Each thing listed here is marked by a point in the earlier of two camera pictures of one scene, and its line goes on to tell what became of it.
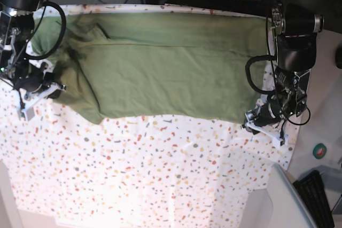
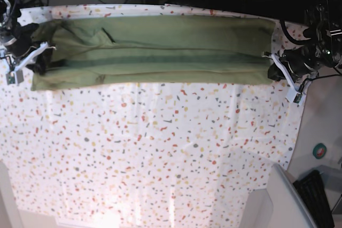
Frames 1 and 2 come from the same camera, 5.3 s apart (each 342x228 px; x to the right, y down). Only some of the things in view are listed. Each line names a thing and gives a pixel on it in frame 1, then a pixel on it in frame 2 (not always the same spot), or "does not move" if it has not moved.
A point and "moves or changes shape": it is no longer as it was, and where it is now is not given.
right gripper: x=271 y=112 -> x=307 y=60
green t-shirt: x=191 y=65 moves or changes shape
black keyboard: x=312 y=189 does not move
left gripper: x=37 y=80 -> x=23 y=41
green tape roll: x=319 y=151 does not move
